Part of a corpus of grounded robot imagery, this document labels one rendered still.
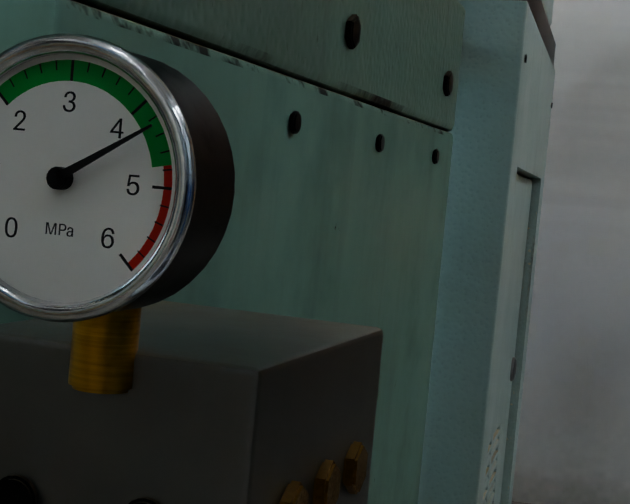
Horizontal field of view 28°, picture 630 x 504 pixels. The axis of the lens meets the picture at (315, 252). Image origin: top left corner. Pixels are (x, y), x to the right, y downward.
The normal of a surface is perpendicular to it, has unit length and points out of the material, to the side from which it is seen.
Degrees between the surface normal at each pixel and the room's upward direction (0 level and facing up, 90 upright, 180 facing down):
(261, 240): 90
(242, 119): 90
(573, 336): 90
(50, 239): 90
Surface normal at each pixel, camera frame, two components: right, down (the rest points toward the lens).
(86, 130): -0.29, 0.02
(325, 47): 0.95, 0.11
